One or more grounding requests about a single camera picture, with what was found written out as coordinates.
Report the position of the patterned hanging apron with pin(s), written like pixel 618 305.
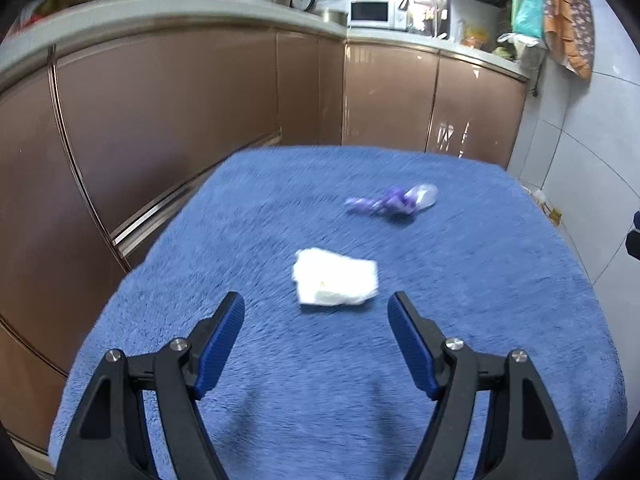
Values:
pixel 570 20

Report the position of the brown kitchen cabinets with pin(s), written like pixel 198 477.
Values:
pixel 150 110

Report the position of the yellow food package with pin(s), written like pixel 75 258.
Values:
pixel 474 37

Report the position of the bin with plastic liner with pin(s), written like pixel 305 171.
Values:
pixel 542 205

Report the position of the blue fluffy towel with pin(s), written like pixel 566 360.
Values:
pixel 300 410

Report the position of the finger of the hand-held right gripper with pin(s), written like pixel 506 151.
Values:
pixel 635 245

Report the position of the white bag on countertop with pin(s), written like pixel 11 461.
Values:
pixel 522 50

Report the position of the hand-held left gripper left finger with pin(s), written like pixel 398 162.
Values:
pixel 220 350

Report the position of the white kitchen countertop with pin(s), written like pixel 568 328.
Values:
pixel 200 15

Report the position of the green hanging bag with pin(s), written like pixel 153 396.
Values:
pixel 529 15

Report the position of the small steel pot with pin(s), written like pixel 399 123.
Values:
pixel 334 16

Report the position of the white microwave oven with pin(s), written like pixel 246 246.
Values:
pixel 372 12

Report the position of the purple and clear wrapper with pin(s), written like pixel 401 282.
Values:
pixel 395 200

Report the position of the steel faucet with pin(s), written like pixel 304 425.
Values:
pixel 417 0

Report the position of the white tissue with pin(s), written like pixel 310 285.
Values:
pixel 335 277

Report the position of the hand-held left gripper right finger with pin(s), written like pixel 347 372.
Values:
pixel 412 345

